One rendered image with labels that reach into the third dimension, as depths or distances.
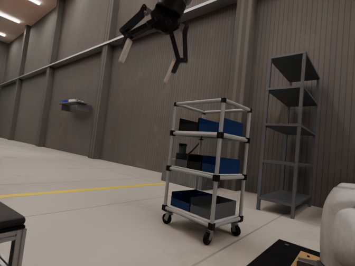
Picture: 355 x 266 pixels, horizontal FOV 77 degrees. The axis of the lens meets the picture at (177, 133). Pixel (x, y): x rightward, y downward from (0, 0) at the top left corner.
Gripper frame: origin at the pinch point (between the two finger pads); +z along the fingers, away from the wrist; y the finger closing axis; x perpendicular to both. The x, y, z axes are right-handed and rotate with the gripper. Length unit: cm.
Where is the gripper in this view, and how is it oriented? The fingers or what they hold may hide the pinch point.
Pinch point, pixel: (143, 69)
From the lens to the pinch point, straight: 65.7
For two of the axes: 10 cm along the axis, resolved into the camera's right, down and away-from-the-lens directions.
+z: -4.2, 9.0, 1.5
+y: -9.1, -4.2, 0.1
